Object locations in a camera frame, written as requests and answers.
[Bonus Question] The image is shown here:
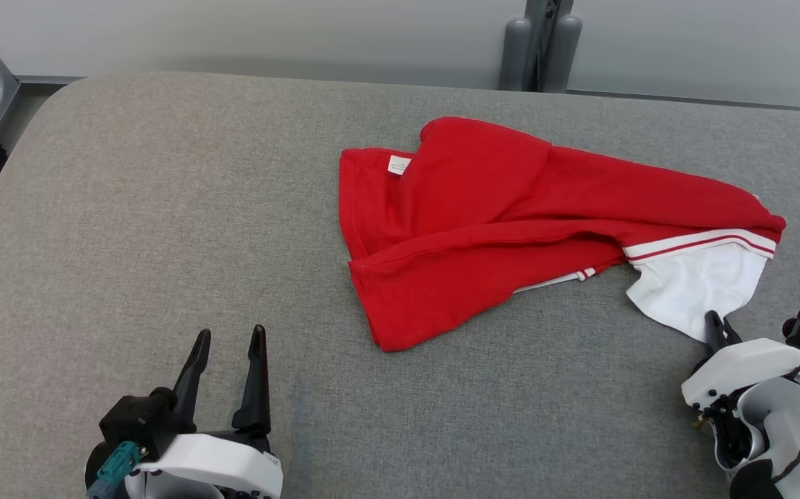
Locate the grey fabric sofa cushion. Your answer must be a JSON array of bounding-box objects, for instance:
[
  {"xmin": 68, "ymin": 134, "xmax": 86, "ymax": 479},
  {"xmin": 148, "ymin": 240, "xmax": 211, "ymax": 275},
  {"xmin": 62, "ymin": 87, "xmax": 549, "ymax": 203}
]
[{"xmin": 0, "ymin": 71, "xmax": 800, "ymax": 499}]

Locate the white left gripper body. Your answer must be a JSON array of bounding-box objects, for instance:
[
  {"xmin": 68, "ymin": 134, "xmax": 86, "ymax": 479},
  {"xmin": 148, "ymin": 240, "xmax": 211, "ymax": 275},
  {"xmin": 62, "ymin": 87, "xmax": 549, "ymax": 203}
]
[{"xmin": 125, "ymin": 431, "xmax": 284, "ymax": 499}]

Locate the red Bulls basketball jersey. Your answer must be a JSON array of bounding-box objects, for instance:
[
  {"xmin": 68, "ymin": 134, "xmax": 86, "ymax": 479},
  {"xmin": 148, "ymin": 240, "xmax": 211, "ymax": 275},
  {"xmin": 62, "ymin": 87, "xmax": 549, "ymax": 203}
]
[{"xmin": 338, "ymin": 116, "xmax": 787, "ymax": 353}]

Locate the teal left camera connector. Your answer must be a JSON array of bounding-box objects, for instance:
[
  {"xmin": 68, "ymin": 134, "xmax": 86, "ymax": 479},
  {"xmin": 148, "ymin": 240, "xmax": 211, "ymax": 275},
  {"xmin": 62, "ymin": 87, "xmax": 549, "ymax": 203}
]
[{"xmin": 86, "ymin": 443, "xmax": 145, "ymax": 499}]

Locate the grey metal partition post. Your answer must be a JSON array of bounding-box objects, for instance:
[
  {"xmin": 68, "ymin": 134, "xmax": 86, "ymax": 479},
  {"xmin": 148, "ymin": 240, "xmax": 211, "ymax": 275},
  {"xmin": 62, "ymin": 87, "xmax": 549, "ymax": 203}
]
[{"xmin": 497, "ymin": 0, "xmax": 583, "ymax": 94}]

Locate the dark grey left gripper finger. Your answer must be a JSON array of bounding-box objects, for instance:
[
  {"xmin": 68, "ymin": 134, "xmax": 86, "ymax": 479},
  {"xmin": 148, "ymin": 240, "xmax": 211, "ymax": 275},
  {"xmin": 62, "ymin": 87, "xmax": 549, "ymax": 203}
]
[
  {"xmin": 231, "ymin": 324, "xmax": 272, "ymax": 437},
  {"xmin": 172, "ymin": 329, "xmax": 212, "ymax": 432}
]

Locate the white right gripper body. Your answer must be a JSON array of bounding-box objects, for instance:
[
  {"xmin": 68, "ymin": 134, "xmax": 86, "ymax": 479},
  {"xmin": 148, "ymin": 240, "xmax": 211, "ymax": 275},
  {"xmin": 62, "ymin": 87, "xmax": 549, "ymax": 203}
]
[{"xmin": 681, "ymin": 337, "xmax": 800, "ymax": 410}]

